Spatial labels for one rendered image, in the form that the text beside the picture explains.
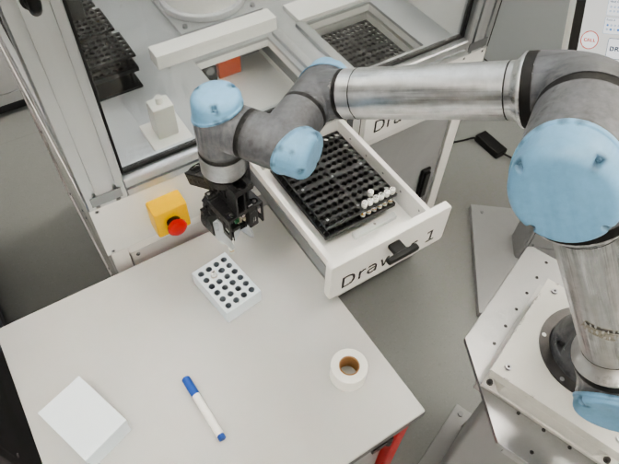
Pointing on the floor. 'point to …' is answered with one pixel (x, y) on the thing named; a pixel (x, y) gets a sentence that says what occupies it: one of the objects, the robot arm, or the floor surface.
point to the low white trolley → (213, 363)
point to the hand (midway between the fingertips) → (227, 235)
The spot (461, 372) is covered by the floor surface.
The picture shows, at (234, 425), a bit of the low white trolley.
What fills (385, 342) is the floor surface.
